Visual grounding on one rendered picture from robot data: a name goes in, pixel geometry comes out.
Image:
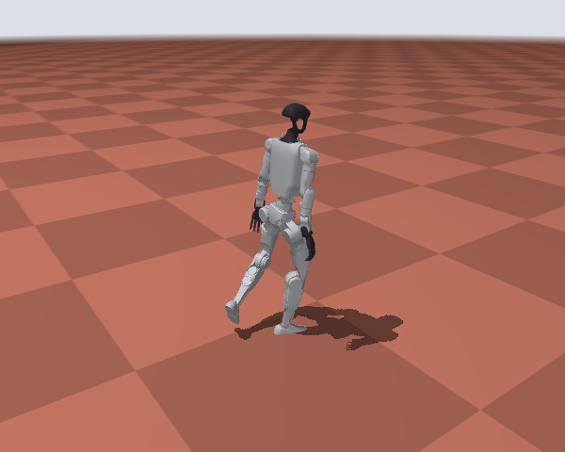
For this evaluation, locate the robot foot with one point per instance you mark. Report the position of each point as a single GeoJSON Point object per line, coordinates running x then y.
{"type": "Point", "coordinates": [232, 311]}
{"type": "Point", "coordinates": [293, 328]}

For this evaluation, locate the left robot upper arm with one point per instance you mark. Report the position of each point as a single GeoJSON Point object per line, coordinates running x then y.
{"type": "Point", "coordinates": [264, 174]}

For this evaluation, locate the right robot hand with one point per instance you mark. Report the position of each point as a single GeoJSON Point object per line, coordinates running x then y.
{"type": "Point", "coordinates": [310, 242]}

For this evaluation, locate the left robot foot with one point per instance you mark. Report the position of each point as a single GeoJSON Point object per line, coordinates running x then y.
{"type": "Point", "coordinates": [232, 311]}

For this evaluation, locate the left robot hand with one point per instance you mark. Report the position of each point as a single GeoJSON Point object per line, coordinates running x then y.
{"type": "Point", "coordinates": [255, 215]}

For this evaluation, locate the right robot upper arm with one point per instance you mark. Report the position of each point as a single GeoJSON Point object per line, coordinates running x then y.
{"type": "Point", "coordinates": [309, 158]}

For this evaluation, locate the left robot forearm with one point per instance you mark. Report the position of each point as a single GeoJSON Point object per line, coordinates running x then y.
{"type": "Point", "coordinates": [262, 186]}

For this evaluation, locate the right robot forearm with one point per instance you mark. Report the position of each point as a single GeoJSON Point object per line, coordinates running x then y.
{"type": "Point", "coordinates": [305, 215]}

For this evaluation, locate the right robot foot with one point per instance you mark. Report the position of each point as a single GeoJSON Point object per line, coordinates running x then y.
{"type": "Point", "coordinates": [293, 328]}

